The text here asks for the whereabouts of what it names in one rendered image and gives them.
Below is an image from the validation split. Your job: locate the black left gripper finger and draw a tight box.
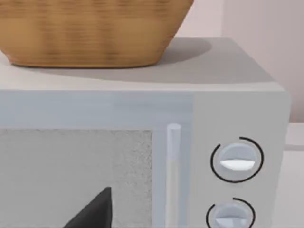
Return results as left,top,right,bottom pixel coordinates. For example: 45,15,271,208
62,187,113,228

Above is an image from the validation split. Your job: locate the pale blue microwave door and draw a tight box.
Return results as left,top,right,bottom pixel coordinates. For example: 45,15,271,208
0,91,195,228

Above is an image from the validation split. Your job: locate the pale microwave knob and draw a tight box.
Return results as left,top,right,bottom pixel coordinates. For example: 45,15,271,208
218,143,258,178
213,203,249,228

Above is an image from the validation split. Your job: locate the pale microwave oven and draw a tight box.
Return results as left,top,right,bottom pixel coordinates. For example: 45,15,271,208
0,37,291,228

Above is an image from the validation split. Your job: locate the woven wicker basket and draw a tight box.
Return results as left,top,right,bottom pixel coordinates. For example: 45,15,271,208
0,0,195,69

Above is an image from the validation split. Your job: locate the pale microwave door handle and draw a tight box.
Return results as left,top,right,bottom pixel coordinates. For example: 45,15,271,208
167,123,181,228

